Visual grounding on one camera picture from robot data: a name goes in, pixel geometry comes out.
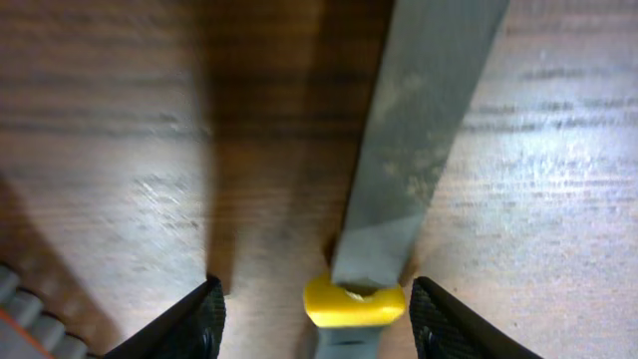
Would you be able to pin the orange bit holder strip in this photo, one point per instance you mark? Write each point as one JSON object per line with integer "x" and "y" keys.
{"x": 27, "y": 331}

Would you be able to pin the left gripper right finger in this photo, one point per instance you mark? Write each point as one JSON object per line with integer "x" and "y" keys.
{"x": 445, "y": 328}

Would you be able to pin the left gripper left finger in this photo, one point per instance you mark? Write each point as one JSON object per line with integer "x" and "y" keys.
{"x": 190, "y": 329}

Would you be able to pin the metal file yellow-black handle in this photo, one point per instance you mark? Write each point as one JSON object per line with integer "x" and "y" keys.
{"x": 433, "y": 58}

